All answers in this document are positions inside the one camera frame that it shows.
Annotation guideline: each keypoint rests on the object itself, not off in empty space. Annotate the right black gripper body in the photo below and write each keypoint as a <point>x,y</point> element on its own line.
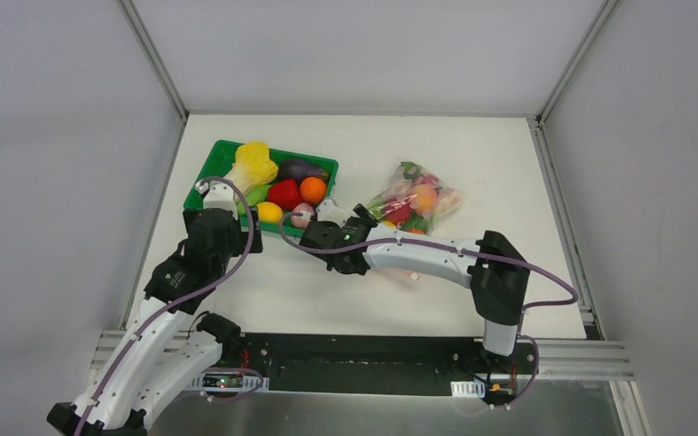
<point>315,232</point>

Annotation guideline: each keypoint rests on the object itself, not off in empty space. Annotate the clear zip top bag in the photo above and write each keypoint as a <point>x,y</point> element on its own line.
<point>406,175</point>

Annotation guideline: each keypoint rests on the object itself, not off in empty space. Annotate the fake peach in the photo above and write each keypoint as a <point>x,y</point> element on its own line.
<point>424,198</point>

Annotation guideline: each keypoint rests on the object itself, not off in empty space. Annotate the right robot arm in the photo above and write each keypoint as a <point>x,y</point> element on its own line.
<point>495,274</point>

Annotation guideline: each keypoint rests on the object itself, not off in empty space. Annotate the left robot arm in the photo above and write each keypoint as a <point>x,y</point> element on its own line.
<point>133,388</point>

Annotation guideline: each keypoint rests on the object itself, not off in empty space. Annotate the fake orange in tray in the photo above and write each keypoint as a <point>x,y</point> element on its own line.
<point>312,190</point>

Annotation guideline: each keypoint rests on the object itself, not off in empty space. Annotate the fake pink onion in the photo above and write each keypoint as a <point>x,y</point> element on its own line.
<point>302,215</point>

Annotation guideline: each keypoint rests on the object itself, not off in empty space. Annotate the fake red bell pepper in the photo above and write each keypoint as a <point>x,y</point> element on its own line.
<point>284,194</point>

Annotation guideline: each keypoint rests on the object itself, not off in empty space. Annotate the fake purple eggplant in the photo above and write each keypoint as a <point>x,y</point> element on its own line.
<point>299,169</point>

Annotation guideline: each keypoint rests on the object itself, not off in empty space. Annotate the fake yellow lemon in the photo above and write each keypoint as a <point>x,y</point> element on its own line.
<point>269,212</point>

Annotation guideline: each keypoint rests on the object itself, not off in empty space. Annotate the fake green cucumber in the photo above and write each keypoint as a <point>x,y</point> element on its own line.
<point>253,198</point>

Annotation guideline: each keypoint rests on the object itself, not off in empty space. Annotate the fake napa cabbage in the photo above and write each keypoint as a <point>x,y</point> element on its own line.
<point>252,167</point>

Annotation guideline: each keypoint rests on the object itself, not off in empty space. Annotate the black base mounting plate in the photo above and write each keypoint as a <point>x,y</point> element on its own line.
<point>380,365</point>

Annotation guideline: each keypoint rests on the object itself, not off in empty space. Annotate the green plastic tray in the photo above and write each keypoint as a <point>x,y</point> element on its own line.
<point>220,161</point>

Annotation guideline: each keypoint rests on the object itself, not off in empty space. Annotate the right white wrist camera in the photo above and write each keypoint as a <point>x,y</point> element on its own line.
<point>329,211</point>

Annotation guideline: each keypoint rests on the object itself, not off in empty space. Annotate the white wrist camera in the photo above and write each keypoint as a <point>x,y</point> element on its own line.
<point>217,195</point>
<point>329,211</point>

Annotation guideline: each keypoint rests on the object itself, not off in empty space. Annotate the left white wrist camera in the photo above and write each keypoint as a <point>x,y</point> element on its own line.
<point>217,195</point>

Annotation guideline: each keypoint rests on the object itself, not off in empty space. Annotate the aluminium frame rail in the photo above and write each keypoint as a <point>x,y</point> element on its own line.
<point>147,45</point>

